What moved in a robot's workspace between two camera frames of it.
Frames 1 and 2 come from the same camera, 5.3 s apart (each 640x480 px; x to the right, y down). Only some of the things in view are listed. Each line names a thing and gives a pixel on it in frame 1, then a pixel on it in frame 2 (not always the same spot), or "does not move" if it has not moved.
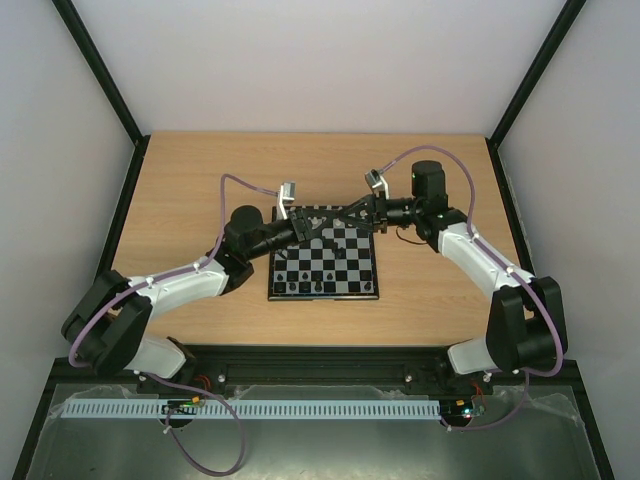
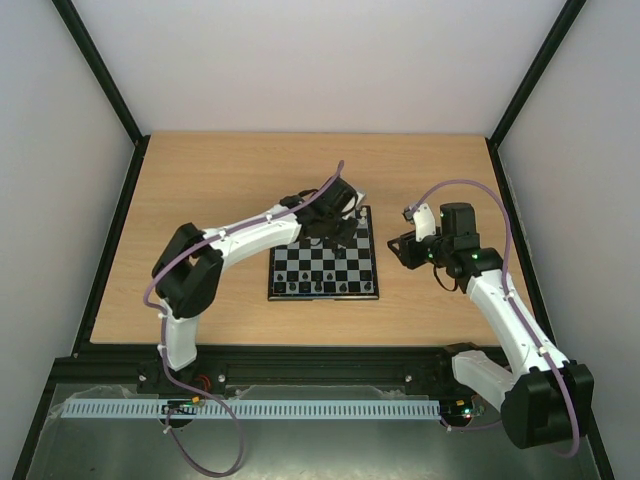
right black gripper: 376,211 to 405,247
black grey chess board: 311,271 does not move
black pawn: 317,275 does not move
